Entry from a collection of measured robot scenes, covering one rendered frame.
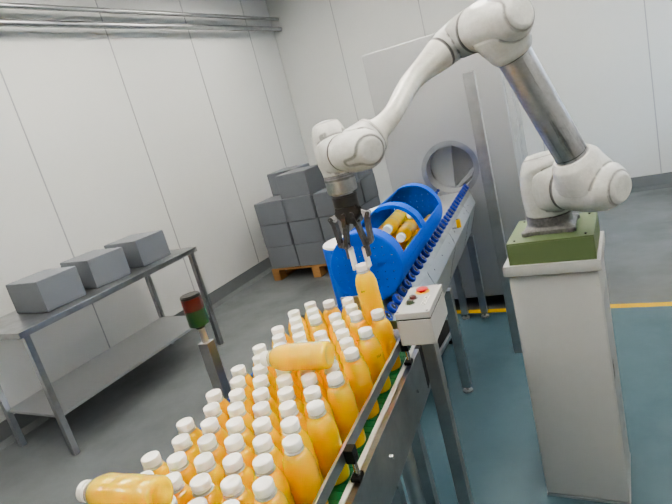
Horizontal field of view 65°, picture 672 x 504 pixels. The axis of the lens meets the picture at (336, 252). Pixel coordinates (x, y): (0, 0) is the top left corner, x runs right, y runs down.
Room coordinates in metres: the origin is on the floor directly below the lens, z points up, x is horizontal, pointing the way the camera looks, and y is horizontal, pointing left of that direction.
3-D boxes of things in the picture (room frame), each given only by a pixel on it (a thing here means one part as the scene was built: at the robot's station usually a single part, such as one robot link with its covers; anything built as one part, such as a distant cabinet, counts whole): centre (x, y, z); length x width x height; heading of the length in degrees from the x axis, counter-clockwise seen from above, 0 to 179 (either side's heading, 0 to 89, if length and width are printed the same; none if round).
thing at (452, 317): (2.68, -0.52, 0.31); 0.06 x 0.06 x 0.63; 65
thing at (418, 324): (1.45, -0.20, 1.05); 0.20 x 0.10 x 0.10; 155
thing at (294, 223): (6.02, 0.06, 0.59); 1.20 x 0.80 x 1.19; 59
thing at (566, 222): (1.86, -0.79, 1.11); 0.22 x 0.18 x 0.06; 148
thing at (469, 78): (2.98, -0.95, 0.85); 0.06 x 0.06 x 1.70; 65
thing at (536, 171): (1.83, -0.78, 1.25); 0.18 x 0.16 x 0.22; 21
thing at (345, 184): (1.54, -0.06, 1.47); 0.09 x 0.09 x 0.06
